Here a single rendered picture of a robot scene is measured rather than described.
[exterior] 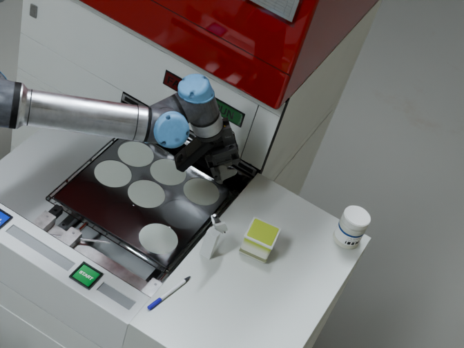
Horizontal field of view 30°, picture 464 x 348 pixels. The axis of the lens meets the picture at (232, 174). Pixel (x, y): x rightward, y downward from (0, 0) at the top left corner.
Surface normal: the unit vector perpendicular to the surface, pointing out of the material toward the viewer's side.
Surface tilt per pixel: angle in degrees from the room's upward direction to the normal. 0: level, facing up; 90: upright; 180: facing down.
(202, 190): 0
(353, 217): 0
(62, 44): 90
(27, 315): 90
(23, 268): 90
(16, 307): 90
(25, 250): 0
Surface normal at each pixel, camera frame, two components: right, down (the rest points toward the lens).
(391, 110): 0.23, -0.69
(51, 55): -0.48, 0.54
